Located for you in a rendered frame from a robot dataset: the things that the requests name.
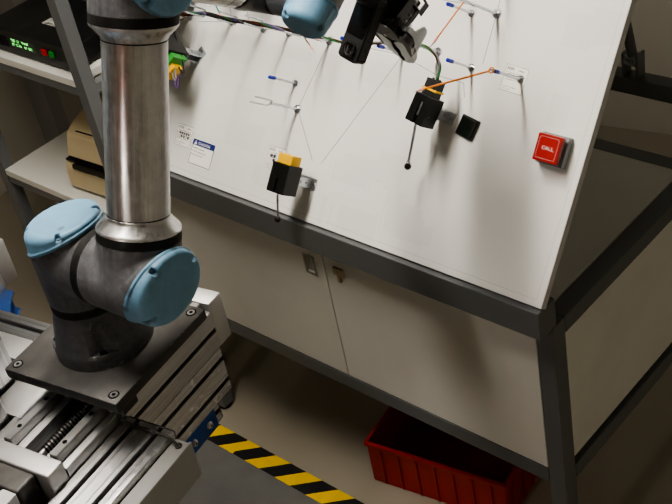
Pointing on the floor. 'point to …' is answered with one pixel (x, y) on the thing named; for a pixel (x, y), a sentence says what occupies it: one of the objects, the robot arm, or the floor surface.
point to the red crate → (441, 464)
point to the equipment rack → (12, 176)
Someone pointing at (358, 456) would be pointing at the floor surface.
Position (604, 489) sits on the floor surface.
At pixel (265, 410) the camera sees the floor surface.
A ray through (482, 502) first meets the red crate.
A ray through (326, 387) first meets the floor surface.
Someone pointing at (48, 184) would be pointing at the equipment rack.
